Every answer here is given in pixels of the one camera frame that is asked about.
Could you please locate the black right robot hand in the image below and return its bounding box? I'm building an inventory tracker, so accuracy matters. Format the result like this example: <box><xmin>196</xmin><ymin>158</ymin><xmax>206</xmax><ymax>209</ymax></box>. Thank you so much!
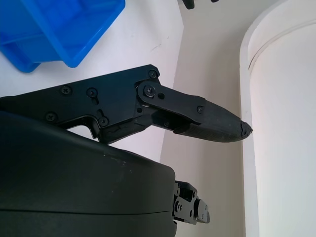
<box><xmin>0</xmin><ymin>64</ymin><xmax>254</xmax><ymax>237</ymax></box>

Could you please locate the blue plastic tray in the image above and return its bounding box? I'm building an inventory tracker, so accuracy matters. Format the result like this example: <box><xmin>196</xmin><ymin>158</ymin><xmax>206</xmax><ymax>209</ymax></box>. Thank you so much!
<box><xmin>0</xmin><ymin>0</ymin><xmax>126</xmax><ymax>74</ymax></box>

